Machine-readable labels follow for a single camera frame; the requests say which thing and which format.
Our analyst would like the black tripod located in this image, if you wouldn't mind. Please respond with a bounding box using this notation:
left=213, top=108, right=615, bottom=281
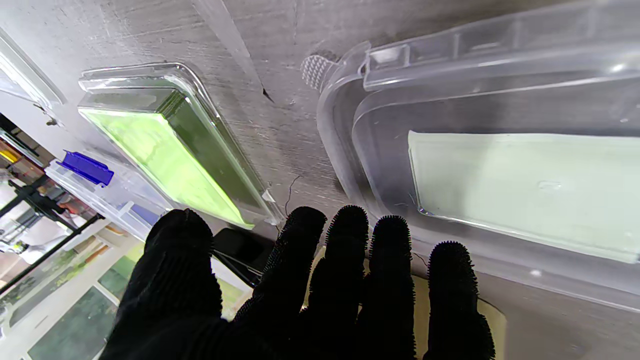
left=0, top=177, right=106, bottom=296

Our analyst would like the clear lid with green sheet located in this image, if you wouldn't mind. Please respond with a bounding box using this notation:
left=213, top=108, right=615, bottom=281
left=77, top=62, right=283, bottom=231

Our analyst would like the clear container with blue clips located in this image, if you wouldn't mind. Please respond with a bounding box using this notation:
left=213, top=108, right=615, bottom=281
left=45, top=150, right=173, bottom=241

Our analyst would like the brown kraft paper container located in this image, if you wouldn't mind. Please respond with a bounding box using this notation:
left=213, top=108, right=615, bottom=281
left=302, top=245, right=507, bottom=360

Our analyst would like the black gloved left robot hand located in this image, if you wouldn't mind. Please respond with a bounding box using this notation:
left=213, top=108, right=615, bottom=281
left=100, top=205, right=496, bottom=360

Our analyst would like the black plastic tray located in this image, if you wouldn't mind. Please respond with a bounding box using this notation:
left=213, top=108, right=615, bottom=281
left=212, top=227, right=276, bottom=288

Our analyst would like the clear lid with white label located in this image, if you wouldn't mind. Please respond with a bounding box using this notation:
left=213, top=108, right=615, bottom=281
left=317, top=0, right=640, bottom=313

